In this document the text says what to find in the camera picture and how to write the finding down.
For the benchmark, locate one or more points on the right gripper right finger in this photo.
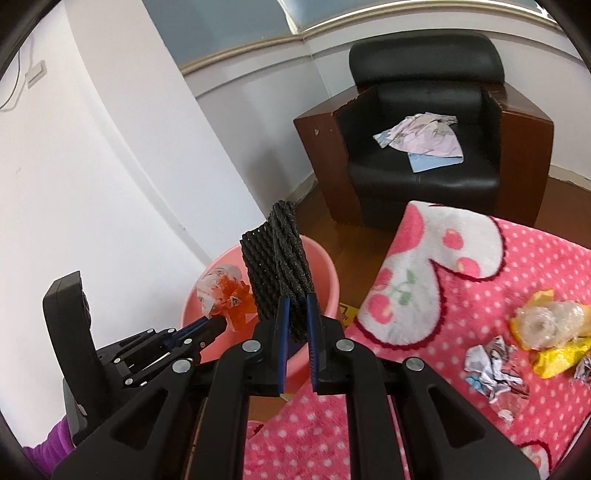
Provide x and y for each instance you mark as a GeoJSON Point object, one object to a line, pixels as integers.
{"type": "Point", "coordinates": [323, 357]}

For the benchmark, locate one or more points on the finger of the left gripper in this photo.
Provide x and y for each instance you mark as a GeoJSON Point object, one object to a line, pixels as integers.
{"type": "Point", "coordinates": [216, 326]}
{"type": "Point", "coordinates": [192, 329]}

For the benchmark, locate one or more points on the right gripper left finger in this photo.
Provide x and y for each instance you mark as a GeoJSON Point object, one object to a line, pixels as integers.
{"type": "Point", "coordinates": [271, 376]}

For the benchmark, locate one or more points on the orange candy wrapper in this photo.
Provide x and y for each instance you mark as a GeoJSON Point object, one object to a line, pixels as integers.
{"type": "Point", "coordinates": [242, 308]}

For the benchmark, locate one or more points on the black foam fruit net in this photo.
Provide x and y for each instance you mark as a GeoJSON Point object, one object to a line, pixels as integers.
{"type": "Point", "coordinates": [276, 263]}

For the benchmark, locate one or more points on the silver wrapper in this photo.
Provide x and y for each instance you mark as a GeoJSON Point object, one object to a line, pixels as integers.
{"type": "Point", "coordinates": [493, 372]}

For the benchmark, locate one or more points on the clear plastic wrap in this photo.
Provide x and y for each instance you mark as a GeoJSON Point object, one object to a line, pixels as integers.
{"type": "Point", "coordinates": [550, 324]}

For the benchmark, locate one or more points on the yellow wrapper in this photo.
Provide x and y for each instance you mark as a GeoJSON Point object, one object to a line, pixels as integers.
{"type": "Point", "coordinates": [554, 361]}

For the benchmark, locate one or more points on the white foam fruit net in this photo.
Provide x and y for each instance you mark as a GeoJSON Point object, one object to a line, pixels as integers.
{"type": "Point", "coordinates": [215, 288]}

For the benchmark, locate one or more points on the purple sleeve left forearm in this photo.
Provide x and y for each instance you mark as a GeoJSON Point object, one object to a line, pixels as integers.
{"type": "Point", "coordinates": [47, 455]}

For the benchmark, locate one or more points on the pink white fleece blanket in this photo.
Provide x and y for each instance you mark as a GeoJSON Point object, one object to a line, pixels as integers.
{"type": "Point", "coordinates": [452, 279]}

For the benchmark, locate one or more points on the light blue paper sheet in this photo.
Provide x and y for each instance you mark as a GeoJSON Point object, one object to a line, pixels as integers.
{"type": "Point", "coordinates": [424, 162]}

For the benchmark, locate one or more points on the crumpled cloth on chair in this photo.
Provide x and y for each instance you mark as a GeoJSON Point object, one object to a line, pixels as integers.
{"type": "Point", "coordinates": [424, 133]}

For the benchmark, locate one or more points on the black leather armchair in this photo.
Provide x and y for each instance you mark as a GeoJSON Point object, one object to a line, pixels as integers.
{"type": "Point", "coordinates": [506, 139]}

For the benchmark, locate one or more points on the wall power socket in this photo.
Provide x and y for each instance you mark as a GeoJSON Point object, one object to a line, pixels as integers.
{"type": "Point", "coordinates": [35, 73]}

